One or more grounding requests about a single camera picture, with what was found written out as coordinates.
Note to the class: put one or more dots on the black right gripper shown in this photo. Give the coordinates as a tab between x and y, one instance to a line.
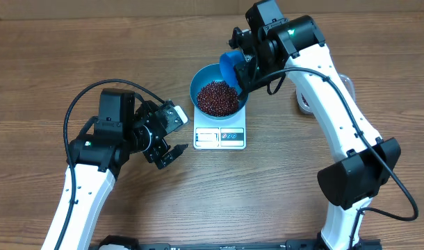
246	75

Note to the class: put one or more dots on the teal metal bowl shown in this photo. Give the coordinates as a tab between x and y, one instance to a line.
205	76

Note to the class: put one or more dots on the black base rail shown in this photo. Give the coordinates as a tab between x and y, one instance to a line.
120	242

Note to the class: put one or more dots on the clear plastic container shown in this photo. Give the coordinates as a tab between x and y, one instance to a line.
304	106

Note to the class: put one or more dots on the white digital kitchen scale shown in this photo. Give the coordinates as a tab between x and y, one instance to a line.
219	133

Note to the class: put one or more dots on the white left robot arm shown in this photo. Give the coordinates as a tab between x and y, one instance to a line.
125	124

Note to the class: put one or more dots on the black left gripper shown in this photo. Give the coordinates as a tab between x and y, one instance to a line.
157	154

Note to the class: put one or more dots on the blue plastic measuring scoop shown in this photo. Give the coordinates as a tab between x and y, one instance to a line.
227	62

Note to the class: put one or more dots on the red beans in bowl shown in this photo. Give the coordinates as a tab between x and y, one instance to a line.
218	99

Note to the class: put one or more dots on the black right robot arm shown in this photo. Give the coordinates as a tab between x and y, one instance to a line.
276	48

